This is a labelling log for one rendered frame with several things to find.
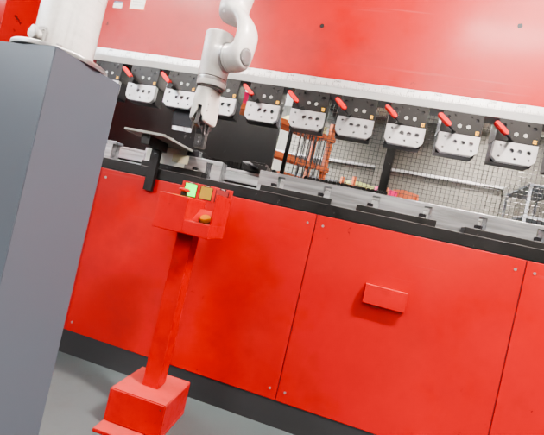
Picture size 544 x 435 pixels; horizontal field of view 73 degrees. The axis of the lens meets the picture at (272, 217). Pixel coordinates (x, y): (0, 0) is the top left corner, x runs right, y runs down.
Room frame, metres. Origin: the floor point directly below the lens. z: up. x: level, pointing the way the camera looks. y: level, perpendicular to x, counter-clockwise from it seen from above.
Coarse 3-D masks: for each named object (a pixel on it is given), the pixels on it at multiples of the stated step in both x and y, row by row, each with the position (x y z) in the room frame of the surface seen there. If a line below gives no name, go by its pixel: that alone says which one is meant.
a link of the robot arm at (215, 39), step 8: (208, 32) 1.04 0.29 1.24; (216, 32) 1.03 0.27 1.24; (224, 32) 1.03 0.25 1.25; (208, 40) 1.04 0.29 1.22; (216, 40) 1.03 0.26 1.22; (224, 40) 1.03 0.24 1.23; (232, 40) 1.05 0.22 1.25; (208, 48) 1.03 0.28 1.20; (216, 48) 1.02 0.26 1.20; (208, 56) 1.03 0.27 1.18; (216, 56) 1.02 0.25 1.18; (200, 64) 1.05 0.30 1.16; (208, 64) 1.04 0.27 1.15; (216, 64) 1.03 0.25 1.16; (200, 72) 1.05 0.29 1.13; (208, 72) 1.04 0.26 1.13; (216, 72) 1.04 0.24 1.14; (224, 72) 1.05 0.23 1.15
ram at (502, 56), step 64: (128, 0) 1.77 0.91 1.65; (192, 0) 1.70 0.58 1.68; (256, 0) 1.63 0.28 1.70; (320, 0) 1.57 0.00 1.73; (384, 0) 1.51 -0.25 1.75; (448, 0) 1.46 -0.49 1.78; (512, 0) 1.41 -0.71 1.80; (128, 64) 1.75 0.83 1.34; (256, 64) 1.61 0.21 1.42; (320, 64) 1.55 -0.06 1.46; (384, 64) 1.50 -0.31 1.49; (448, 64) 1.45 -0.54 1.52; (512, 64) 1.40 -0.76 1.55
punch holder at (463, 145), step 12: (456, 120) 1.43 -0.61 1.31; (468, 120) 1.42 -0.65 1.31; (480, 120) 1.41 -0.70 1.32; (444, 132) 1.43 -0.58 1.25; (456, 132) 1.43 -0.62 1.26; (468, 132) 1.42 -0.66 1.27; (480, 132) 1.41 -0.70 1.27; (444, 144) 1.43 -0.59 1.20; (456, 144) 1.42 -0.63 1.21; (468, 144) 1.41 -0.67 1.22; (444, 156) 1.49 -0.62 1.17; (456, 156) 1.45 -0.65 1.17; (468, 156) 1.42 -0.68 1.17
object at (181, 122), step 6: (174, 114) 1.72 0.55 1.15; (180, 114) 1.71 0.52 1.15; (186, 114) 1.71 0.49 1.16; (174, 120) 1.72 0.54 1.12; (180, 120) 1.71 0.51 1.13; (186, 120) 1.71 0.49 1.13; (174, 126) 1.73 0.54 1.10; (180, 126) 1.72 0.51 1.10; (186, 126) 1.70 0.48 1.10; (192, 126) 1.71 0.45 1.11
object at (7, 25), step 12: (0, 0) 1.67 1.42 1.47; (12, 0) 1.69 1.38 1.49; (24, 0) 1.74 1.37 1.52; (36, 0) 1.80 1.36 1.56; (0, 12) 1.66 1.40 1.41; (12, 12) 1.70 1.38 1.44; (24, 12) 1.75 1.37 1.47; (36, 12) 1.81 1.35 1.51; (0, 24) 1.66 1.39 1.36; (12, 24) 1.71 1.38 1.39; (24, 24) 1.77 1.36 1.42; (0, 36) 1.67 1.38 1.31; (12, 36) 1.72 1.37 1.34; (24, 36) 1.78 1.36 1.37
